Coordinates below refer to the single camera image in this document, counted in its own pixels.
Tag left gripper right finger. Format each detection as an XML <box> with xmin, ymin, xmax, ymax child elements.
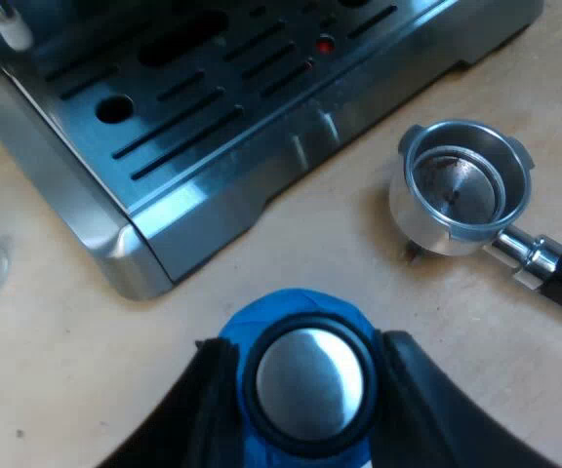
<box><xmin>368</xmin><ymin>330</ymin><xmax>562</xmax><ymax>468</ymax></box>

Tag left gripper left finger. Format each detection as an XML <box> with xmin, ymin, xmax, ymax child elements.
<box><xmin>100</xmin><ymin>337</ymin><xmax>247</xmax><ymax>468</ymax></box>

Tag blue tamper with steel top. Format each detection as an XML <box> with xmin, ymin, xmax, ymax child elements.
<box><xmin>218</xmin><ymin>288</ymin><xmax>378</xmax><ymax>468</ymax></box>

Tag steel espresso machine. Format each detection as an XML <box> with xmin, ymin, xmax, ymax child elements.
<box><xmin>0</xmin><ymin>0</ymin><xmax>545</xmax><ymax>301</ymax></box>

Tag filter holder with red-ended handle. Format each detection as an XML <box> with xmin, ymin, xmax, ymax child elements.
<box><xmin>388</xmin><ymin>121</ymin><xmax>562</xmax><ymax>331</ymax></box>

